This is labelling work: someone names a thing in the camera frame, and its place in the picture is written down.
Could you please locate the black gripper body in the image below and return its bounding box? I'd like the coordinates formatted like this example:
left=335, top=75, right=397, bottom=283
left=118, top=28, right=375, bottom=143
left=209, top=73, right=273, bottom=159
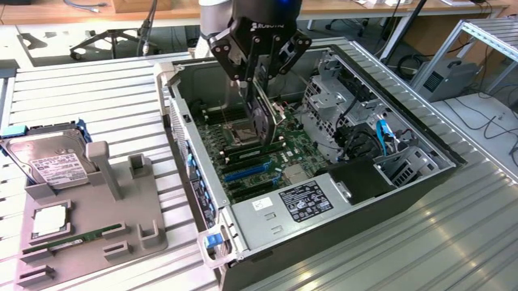
left=225, top=0, right=303, bottom=39

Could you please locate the graphics card with metal bracket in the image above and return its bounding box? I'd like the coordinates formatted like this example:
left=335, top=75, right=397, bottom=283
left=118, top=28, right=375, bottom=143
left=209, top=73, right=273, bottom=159
left=233, top=56, right=287, bottom=148

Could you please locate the black office chair base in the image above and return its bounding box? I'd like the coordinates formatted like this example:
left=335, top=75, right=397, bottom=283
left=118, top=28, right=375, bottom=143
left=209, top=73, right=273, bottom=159
left=68, top=28, right=158, bottom=61
left=324, top=18, right=369, bottom=38

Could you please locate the metal disk bay cage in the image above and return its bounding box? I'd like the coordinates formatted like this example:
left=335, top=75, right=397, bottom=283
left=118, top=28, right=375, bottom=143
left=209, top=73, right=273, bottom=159
left=301, top=50, right=391, bottom=134

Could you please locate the black RAM slot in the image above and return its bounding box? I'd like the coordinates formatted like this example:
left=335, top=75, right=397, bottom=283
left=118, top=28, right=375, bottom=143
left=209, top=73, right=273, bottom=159
left=205, top=113, right=248, bottom=124
left=204, top=110, right=246, bottom=120
left=200, top=104, right=245, bottom=113
left=201, top=107, right=245, bottom=116

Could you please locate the metal socket cover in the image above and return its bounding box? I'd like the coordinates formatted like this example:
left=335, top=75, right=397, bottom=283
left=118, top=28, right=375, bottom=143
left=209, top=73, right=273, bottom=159
left=272, top=102, right=288, bottom=128

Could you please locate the wooden box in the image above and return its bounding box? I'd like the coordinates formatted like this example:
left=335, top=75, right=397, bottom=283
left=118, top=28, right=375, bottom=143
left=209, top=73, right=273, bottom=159
left=113, top=0, right=172, bottom=14

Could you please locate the CPU socket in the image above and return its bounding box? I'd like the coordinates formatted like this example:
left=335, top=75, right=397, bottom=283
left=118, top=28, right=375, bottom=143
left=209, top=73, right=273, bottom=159
left=225, top=120, right=253, bottom=144

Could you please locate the green RAM stick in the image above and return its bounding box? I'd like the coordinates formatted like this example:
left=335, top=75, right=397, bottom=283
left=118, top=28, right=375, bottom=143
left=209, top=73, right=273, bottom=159
left=226, top=147, right=287, bottom=163
left=222, top=138, right=284, bottom=153
left=21, top=223, right=122, bottom=255

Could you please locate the green motherboard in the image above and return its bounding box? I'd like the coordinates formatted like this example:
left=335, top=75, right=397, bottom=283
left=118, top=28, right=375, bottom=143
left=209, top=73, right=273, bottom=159
left=193, top=101, right=331, bottom=204

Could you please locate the black expansion slot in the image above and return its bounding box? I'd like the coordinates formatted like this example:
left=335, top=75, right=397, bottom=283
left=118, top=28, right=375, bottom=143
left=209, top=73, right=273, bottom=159
left=221, top=156, right=270, bottom=172
left=229, top=177, right=276, bottom=192
left=232, top=183, right=280, bottom=199

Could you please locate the wooden desk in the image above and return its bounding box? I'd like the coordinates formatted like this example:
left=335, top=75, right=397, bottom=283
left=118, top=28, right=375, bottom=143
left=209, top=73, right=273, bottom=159
left=0, top=0, right=202, bottom=27
left=295, top=0, right=511, bottom=58

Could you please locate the grey desktop tower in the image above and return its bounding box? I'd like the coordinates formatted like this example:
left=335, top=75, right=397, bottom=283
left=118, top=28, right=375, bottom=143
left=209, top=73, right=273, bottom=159
left=411, top=57, right=485, bottom=103

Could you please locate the blue expansion slot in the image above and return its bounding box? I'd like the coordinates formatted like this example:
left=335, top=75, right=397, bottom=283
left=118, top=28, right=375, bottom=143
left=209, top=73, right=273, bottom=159
left=222, top=163, right=272, bottom=182

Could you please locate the silver chipset heatsink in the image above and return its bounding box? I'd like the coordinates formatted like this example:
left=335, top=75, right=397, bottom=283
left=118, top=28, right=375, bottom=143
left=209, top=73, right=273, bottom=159
left=283, top=166, right=312, bottom=182

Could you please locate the perforated metal disk bay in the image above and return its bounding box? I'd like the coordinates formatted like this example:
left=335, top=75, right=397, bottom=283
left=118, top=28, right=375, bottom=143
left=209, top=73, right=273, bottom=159
left=373, top=144, right=443, bottom=187

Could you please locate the dark grey block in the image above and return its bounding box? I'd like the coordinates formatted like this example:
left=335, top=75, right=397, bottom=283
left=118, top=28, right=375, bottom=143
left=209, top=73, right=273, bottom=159
left=0, top=58, right=20, bottom=79

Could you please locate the silver hard disk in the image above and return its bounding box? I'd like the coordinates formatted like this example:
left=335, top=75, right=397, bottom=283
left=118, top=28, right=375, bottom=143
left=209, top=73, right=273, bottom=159
left=0, top=129, right=100, bottom=190

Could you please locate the grey power supply unit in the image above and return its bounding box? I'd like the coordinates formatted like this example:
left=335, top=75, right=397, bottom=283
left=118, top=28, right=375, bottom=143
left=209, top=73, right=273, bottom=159
left=228, top=176, right=359, bottom=252

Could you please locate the blue disk caddy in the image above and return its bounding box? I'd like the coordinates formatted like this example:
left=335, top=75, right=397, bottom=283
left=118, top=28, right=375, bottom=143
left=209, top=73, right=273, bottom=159
left=0, top=119, right=94, bottom=158

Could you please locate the black open PC case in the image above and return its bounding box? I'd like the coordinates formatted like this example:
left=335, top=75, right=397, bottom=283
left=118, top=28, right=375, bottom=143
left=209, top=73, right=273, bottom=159
left=154, top=44, right=469, bottom=291

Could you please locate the grey parts rack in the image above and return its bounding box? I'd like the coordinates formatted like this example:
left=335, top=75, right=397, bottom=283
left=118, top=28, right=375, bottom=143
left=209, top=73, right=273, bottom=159
left=13, top=141, right=169, bottom=289

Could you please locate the silver CPU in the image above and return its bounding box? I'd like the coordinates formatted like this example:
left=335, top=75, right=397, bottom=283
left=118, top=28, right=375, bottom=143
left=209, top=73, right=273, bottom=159
left=32, top=207, right=69, bottom=235

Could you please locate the hanging black cable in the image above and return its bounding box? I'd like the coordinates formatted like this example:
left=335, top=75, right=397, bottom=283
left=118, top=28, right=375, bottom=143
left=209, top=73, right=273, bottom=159
left=136, top=0, right=158, bottom=58

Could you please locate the black wire bundle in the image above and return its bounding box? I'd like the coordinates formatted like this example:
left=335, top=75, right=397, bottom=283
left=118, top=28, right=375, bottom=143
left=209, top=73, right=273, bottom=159
left=333, top=124, right=385, bottom=161

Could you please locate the blue wire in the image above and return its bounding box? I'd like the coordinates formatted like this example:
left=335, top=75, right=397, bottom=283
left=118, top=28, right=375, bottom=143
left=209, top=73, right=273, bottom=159
left=375, top=119, right=392, bottom=158

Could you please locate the blue network cable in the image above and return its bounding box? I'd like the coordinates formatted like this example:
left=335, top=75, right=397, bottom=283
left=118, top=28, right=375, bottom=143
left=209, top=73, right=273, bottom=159
left=62, top=0, right=109, bottom=13

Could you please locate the black plastic duct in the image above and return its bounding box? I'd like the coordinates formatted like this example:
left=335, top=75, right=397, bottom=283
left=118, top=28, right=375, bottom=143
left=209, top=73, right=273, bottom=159
left=313, top=159, right=397, bottom=207

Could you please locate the aluminium profile frame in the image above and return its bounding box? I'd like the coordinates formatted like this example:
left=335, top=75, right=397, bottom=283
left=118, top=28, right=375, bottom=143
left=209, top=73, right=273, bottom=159
left=417, top=16, right=518, bottom=95

